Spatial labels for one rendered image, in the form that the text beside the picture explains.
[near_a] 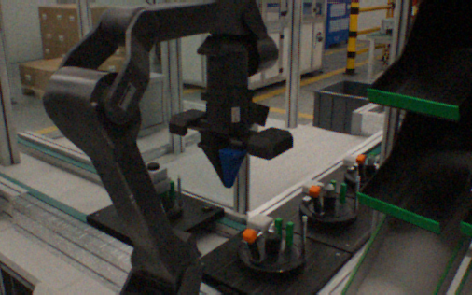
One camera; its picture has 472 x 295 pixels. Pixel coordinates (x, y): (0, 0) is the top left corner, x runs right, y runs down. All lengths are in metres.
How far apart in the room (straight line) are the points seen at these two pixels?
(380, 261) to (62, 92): 0.60
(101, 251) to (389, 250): 0.60
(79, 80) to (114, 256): 0.66
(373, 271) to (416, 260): 0.07
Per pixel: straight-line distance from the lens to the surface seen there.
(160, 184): 1.15
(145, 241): 0.56
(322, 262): 1.00
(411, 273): 0.83
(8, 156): 1.75
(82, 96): 0.43
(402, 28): 0.78
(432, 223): 0.69
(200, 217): 1.15
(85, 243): 1.14
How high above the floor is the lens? 1.52
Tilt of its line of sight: 20 degrees down
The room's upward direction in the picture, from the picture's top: straight up
